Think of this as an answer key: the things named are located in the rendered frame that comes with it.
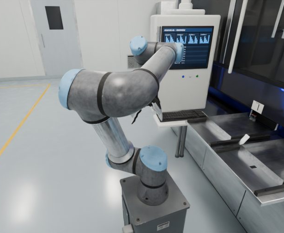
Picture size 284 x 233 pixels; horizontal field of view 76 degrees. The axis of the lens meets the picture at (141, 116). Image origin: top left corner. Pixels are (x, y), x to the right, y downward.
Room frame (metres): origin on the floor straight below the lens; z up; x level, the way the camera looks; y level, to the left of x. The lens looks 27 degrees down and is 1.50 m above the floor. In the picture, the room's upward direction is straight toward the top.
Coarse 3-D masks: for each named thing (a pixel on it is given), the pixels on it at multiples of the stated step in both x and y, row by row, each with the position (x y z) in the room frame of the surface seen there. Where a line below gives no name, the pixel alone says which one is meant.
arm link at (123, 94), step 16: (160, 48) 0.74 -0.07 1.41; (176, 48) 0.75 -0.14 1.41; (144, 64) 0.57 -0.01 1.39; (160, 64) 0.58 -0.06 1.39; (112, 80) 0.42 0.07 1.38; (128, 80) 0.42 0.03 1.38; (144, 80) 0.44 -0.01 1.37; (160, 80) 0.54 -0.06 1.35; (112, 96) 0.39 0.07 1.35; (128, 96) 0.40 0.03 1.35; (144, 96) 0.42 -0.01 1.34; (112, 112) 0.40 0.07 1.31; (128, 112) 0.41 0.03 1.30
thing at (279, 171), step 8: (248, 144) 0.82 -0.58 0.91; (256, 144) 0.83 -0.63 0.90; (264, 144) 0.84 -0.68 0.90; (272, 144) 0.85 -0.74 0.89; (280, 144) 0.86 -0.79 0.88; (248, 152) 0.75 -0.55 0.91; (256, 152) 0.79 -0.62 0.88; (264, 152) 0.79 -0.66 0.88; (272, 152) 0.79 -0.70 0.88; (280, 152) 0.79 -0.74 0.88; (256, 160) 0.70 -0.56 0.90; (264, 160) 0.72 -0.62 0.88; (272, 160) 0.72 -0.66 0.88; (280, 160) 0.72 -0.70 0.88; (264, 168) 0.65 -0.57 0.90; (272, 168) 0.66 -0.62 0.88; (280, 168) 0.66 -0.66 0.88; (272, 176) 0.60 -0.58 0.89; (280, 176) 0.61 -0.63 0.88; (280, 184) 0.56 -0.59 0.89
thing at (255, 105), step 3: (255, 102) 1.09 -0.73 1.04; (252, 105) 1.11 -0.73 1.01; (255, 105) 1.09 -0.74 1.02; (261, 105) 1.05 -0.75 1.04; (252, 108) 1.10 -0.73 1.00; (255, 108) 1.08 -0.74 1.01; (258, 108) 1.06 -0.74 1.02; (261, 108) 1.04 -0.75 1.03; (258, 111) 1.05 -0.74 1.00; (261, 111) 1.03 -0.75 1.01
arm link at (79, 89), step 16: (64, 80) 0.45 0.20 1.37; (80, 80) 0.44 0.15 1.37; (96, 80) 0.43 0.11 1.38; (64, 96) 0.44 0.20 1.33; (80, 96) 0.42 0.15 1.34; (96, 96) 0.41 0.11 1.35; (80, 112) 0.44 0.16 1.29; (96, 112) 0.42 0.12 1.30; (96, 128) 0.50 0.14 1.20; (112, 128) 0.51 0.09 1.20; (112, 144) 0.54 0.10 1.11; (128, 144) 0.62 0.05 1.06; (112, 160) 0.58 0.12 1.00; (128, 160) 0.59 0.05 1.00
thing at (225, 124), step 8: (248, 112) 1.21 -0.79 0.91; (208, 120) 1.12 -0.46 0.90; (216, 120) 1.15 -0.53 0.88; (224, 120) 1.15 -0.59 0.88; (232, 120) 1.15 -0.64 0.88; (240, 120) 1.15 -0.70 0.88; (248, 120) 1.15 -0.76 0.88; (216, 128) 1.02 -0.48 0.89; (224, 128) 1.04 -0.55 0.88; (232, 128) 1.04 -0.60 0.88; (240, 128) 1.04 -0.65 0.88; (248, 128) 1.04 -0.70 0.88; (256, 128) 1.04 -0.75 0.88; (264, 128) 1.04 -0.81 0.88; (224, 136) 0.94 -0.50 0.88; (232, 136) 0.89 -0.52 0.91; (240, 136) 0.90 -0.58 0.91
